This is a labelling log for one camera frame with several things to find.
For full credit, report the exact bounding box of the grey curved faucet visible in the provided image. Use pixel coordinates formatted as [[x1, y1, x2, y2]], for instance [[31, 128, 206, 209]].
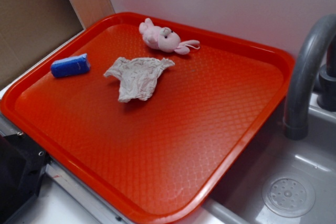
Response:
[[283, 14, 335, 140]]

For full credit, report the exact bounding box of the brown cardboard panel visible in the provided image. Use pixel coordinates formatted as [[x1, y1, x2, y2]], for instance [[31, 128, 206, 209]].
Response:
[[1, 0, 114, 89]]

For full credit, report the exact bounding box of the pink plush bunny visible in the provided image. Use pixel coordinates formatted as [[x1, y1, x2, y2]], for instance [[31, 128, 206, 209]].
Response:
[[139, 18, 200, 55]]

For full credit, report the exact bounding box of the red plastic tray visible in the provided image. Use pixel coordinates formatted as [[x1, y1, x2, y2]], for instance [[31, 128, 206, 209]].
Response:
[[1, 13, 295, 223]]

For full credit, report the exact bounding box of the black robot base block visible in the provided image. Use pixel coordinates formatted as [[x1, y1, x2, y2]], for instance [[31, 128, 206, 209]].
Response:
[[1, 134, 49, 223]]

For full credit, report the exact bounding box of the blue sponge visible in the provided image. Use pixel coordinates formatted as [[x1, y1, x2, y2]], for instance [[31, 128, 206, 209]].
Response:
[[50, 54, 90, 78]]

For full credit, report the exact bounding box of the dark grey faucet knob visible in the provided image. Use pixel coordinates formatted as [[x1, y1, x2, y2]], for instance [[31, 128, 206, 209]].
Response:
[[317, 65, 335, 112]]

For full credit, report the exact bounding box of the grey toy sink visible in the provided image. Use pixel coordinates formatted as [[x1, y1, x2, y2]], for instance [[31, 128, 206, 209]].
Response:
[[203, 94, 335, 223]]

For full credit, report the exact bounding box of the crumpled white cloth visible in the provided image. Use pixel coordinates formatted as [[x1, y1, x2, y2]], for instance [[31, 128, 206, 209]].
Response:
[[103, 57, 175, 103]]

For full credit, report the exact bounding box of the round sink drain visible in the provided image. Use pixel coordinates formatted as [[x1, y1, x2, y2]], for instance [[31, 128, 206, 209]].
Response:
[[261, 173, 316, 218]]

